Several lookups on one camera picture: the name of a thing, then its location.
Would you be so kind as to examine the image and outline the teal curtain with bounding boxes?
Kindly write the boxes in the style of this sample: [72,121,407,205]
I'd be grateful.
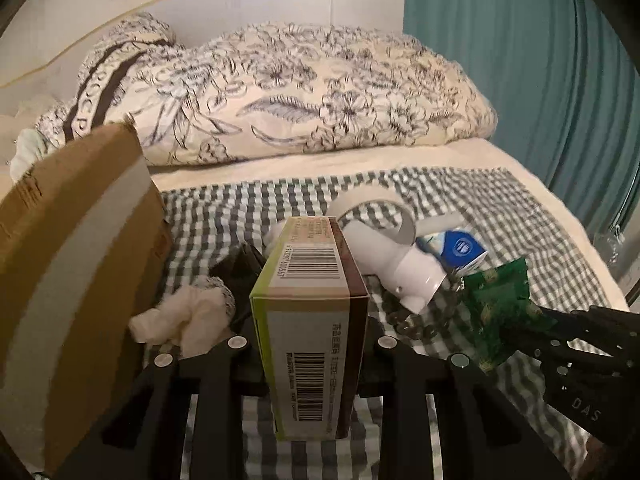
[404,0,639,235]

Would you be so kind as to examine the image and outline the white cylindrical bottle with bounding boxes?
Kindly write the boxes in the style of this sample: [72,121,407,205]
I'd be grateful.
[343,220,447,314]

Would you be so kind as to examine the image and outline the cream cloth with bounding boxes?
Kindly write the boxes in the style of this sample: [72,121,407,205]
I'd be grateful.
[128,276,235,359]

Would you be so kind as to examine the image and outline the floral patterned duvet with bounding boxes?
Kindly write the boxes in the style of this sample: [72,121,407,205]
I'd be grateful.
[36,13,498,167]

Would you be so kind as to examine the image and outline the blue white tissue pack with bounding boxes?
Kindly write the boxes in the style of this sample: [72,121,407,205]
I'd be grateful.
[416,230,487,276]

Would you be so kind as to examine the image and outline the green white medicine box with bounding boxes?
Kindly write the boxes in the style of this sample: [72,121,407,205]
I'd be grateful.
[250,217,369,441]

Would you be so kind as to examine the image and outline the white tape roll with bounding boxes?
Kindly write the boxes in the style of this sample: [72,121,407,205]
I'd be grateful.
[326,183,416,245]

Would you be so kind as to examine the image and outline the black small object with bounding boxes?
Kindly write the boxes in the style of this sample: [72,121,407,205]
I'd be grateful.
[209,244,266,333]

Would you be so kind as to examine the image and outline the green snack packet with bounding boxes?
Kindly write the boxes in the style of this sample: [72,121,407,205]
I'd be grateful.
[462,257,556,372]

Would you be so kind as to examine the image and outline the cream bed mattress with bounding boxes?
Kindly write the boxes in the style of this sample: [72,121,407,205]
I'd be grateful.
[151,138,628,310]

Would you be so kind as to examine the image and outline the green white checkered cloth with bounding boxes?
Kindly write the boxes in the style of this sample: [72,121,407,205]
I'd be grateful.
[160,168,611,479]

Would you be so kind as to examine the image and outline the dark bead bracelet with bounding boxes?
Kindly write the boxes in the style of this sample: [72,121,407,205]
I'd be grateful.
[382,284,469,344]

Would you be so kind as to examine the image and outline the brown cardboard box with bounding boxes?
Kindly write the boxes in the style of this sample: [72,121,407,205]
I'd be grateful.
[1,123,171,474]

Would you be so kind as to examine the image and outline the light green towel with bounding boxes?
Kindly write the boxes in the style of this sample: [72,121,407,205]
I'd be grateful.
[9,128,55,183]

